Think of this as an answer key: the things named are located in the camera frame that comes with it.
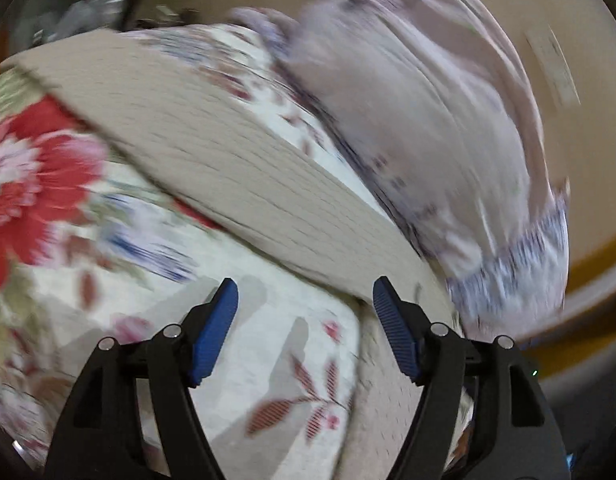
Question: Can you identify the red peony floral quilt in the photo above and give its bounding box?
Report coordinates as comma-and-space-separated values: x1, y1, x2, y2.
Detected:
0, 70, 218, 313

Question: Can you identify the white label sticker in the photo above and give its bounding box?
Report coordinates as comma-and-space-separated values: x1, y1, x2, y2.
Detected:
526, 26, 581, 108

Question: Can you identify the beige cable-knit sweater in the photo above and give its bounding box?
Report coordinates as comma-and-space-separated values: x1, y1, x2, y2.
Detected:
0, 30, 455, 479

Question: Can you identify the dark clutter pile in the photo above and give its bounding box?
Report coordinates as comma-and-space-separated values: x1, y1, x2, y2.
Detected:
5, 0, 127, 55

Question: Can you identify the white floral bed sheet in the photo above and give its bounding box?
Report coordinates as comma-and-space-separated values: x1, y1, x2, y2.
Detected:
0, 25, 396, 479

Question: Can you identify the lavender floral pillow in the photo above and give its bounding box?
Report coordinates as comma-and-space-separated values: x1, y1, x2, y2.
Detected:
230, 0, 569, 337

